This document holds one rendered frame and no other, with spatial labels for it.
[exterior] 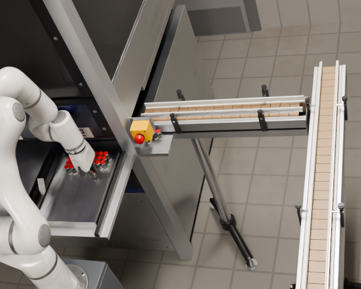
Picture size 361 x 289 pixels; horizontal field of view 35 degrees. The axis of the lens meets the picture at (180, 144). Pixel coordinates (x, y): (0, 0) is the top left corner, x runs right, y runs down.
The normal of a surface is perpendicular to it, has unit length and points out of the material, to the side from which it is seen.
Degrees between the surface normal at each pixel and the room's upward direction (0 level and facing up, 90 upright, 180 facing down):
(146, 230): 90
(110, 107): 90
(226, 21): 90
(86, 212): 0
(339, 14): 90
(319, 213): 0
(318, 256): 0
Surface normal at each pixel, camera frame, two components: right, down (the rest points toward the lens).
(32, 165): -0.27, -0.64
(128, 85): 0.94, -0.02
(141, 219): -0.20, 0.76
